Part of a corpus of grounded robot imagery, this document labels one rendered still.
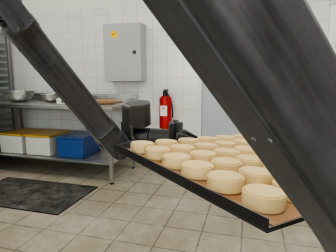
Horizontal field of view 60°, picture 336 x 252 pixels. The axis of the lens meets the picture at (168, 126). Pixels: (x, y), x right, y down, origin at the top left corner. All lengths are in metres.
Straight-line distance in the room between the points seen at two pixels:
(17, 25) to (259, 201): 0.46
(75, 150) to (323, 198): 3.54
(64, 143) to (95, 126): 3.05
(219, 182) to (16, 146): 3.88
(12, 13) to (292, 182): 0.50
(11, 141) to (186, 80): 2.36
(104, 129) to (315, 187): 0.56
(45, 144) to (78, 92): 3.25
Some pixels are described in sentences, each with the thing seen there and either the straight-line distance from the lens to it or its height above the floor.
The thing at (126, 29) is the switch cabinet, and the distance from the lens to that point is 3.75.
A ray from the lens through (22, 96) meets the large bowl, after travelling 4.13.
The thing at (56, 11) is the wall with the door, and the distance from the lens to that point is 4.53.
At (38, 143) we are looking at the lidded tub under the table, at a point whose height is 0.39.
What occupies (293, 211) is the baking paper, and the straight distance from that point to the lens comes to 0.37.
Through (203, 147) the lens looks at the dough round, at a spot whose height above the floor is 1.03.
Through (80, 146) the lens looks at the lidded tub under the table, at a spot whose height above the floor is 0.38.
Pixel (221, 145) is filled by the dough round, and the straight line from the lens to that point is 0.63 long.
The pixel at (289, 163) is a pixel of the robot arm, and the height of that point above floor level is 1.12.
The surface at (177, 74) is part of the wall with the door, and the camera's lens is 3.71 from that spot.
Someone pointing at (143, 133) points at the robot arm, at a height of 1.03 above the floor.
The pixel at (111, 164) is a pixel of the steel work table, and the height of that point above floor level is 0.24.
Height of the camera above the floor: 1.16
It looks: 9 degrees down
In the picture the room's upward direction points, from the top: straight up
